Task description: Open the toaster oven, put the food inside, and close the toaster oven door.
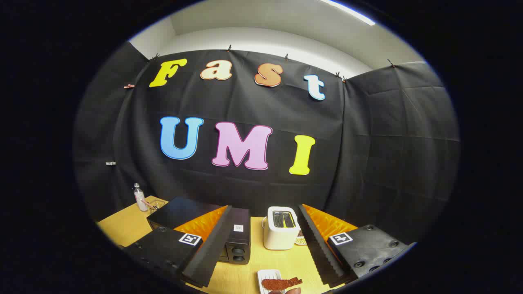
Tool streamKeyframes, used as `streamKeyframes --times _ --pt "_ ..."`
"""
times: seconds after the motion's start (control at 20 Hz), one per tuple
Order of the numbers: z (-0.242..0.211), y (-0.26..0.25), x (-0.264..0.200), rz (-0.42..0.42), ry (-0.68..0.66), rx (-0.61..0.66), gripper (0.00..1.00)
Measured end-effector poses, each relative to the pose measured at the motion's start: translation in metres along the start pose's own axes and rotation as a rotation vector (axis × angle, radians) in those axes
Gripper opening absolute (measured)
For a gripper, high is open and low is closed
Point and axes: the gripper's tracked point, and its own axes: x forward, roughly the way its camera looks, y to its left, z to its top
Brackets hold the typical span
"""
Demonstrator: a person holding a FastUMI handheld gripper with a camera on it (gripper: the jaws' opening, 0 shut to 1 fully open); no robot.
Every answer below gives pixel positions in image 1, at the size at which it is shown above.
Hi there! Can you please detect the white toaster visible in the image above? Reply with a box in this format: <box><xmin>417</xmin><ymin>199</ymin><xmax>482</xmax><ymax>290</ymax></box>
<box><xmin>263</xmin><ymin>206</ymin><xmax>301</xmax><ymax>250</ymax></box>

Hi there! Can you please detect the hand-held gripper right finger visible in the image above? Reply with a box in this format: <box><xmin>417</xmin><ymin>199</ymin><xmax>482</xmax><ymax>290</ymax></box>
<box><xmin>297</xmin><ymin>204</ymin><xmax>411</xmax><ymax>287</ymax></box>

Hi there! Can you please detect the red meat slice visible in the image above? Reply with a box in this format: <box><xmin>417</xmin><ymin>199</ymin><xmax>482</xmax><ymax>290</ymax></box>
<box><xmin>261</xmin><ymin>277</ymin><xmax>303</xmax><ymax>291</ymax></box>

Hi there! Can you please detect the clear plastic bottle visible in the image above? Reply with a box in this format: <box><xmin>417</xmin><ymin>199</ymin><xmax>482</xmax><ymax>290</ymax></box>
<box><xmin>133</xmin><ymin>183</ymin><xmax>148</xmax><ymax>212</ymax></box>

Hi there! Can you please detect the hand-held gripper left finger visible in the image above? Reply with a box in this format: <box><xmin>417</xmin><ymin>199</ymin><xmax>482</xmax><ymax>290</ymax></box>
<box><xmin>123</xmin><ymin>205</ymin><xmax>232</xmax><ymax>288</ymax></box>

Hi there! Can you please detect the black backdrop cloth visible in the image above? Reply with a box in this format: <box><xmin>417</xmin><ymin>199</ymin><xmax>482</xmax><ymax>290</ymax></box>
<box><xmin>74</xmin><ymin>41</ymin><xmax>460</xmax><ymax>245</ymax></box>

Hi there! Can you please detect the white ribbed tray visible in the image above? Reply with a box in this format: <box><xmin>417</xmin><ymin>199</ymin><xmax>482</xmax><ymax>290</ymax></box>
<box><xmin>257</xmin><ymin>269</ymin><xmax>286</xmax><ymax>294</ymax></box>

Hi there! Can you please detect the black toaster oven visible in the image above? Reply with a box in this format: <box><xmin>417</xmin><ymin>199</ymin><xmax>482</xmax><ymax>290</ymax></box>
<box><xmin>147</xmin><ymin>197</ymin><xmax>251</xmax><ymax>265</ymax></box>

